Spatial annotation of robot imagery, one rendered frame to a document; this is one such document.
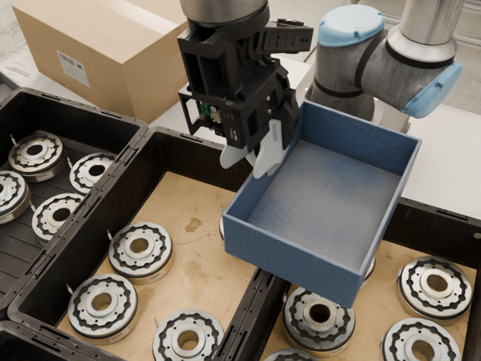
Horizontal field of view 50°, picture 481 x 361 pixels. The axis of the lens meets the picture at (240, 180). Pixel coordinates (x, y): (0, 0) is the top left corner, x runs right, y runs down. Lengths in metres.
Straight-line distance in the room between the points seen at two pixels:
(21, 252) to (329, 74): 0.64
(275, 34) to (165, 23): 0.77
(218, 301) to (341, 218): 0.29
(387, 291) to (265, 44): 0.49
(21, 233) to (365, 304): 0.59
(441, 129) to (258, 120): 0.87
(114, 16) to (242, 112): 0.88
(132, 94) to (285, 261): 0.75
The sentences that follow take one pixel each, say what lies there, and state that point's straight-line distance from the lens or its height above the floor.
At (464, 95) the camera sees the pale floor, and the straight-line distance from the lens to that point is 2.57.
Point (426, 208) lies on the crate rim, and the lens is 0.82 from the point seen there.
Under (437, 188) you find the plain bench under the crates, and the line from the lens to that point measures 1.17.
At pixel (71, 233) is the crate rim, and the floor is 0.93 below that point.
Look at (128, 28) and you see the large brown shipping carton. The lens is 1.25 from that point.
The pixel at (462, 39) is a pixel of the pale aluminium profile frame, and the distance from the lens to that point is 2.69.
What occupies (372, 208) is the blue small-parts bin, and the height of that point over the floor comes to 1.07.
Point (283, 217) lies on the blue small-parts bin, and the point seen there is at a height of 1.07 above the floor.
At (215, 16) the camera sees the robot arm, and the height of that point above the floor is 1.33.
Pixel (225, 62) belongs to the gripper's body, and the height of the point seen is 1.29.
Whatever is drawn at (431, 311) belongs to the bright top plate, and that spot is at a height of 0.86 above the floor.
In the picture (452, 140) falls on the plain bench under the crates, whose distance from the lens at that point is 1.28.
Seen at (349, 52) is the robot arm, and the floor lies 1.00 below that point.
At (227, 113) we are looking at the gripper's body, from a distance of 0.46.
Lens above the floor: 1.55
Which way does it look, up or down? 49 degrees down
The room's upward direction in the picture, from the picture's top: 3 degrees counter-clockwise
